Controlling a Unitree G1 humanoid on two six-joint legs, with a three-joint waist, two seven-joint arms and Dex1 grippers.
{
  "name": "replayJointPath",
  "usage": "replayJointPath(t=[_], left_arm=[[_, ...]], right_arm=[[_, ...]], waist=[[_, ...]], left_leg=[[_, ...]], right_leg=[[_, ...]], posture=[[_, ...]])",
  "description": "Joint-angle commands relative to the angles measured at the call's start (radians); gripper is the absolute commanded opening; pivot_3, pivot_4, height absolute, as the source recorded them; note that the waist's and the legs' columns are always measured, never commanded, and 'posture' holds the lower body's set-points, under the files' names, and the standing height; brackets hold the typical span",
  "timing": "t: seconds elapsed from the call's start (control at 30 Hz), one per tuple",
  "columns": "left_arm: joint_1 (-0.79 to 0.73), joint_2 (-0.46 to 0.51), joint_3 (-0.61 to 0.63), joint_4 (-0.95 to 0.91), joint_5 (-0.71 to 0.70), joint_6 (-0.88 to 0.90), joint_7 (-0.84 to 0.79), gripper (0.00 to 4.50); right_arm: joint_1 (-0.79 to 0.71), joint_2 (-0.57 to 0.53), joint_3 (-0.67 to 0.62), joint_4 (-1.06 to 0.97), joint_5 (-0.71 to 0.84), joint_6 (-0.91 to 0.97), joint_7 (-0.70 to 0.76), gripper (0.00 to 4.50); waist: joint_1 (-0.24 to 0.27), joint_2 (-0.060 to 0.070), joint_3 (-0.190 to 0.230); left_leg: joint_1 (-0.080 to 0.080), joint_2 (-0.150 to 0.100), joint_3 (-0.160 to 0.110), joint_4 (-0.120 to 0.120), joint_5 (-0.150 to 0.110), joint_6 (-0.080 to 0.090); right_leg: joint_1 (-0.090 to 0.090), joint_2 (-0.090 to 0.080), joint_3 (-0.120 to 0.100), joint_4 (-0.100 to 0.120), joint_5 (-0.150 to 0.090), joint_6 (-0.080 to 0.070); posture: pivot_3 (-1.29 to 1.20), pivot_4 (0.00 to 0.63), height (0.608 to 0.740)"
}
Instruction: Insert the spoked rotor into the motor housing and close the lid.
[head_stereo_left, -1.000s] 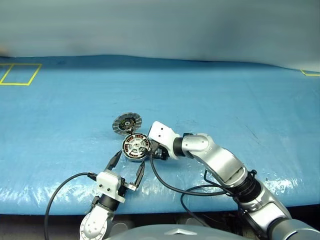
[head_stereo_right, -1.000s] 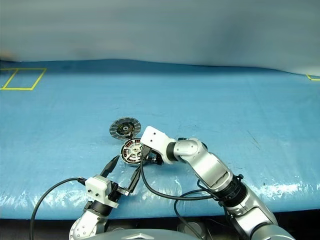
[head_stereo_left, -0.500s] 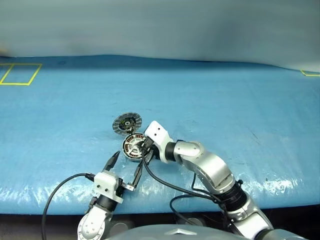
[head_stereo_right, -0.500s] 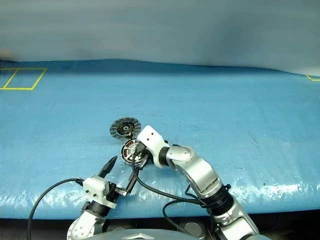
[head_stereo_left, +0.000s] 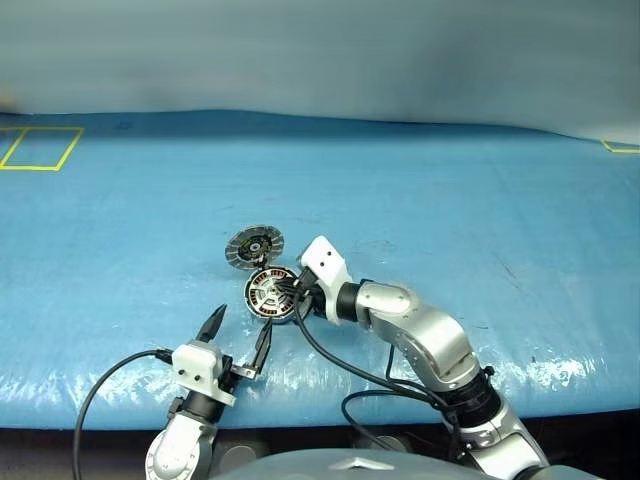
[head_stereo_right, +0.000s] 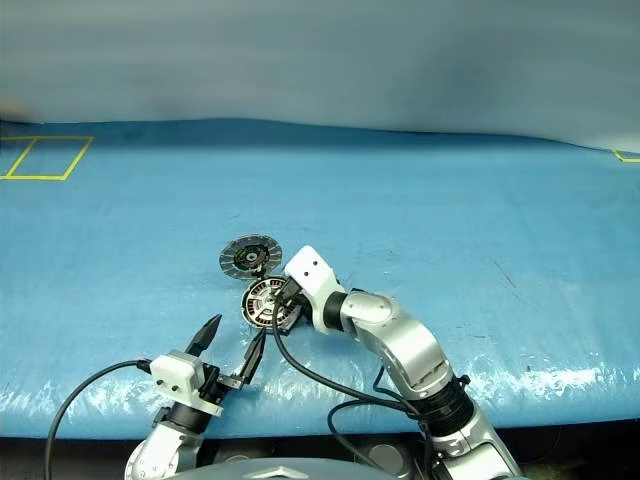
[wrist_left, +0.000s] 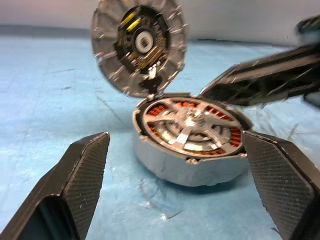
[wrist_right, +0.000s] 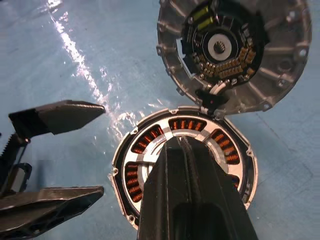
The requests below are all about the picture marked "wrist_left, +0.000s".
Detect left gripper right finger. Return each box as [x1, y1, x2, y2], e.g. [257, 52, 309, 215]
[242, 130, 320, 240]

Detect blue plastic table cover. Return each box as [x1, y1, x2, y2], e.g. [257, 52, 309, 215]
[0, 23, 320, 240]

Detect silver motor base copper windings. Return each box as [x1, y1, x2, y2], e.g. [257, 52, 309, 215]
[131, 91, 251, 188]

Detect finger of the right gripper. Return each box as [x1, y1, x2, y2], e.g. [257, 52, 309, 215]
[295, 15, 320, 35]
[199, 48, 320, 108]

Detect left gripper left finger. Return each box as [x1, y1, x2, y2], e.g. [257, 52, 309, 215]
[0, 131, 111, 240]

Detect silver motor lid circuit board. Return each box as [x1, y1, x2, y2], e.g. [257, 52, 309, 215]
[90, 0, 189, 99]

